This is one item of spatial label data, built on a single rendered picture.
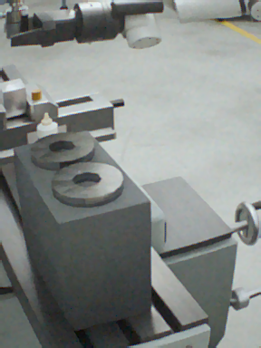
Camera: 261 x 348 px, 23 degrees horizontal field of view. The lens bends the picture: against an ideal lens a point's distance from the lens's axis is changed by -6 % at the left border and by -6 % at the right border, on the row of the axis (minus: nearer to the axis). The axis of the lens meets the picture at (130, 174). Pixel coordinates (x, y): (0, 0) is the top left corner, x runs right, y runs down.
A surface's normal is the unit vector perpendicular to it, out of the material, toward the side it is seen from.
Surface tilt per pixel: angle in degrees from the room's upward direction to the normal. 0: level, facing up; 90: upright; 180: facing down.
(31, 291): 0
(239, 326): 0
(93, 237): 90
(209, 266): 90
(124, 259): 90
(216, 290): 90
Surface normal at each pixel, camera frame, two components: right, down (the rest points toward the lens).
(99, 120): 0.37, 0.44
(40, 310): -0.03, -0.87
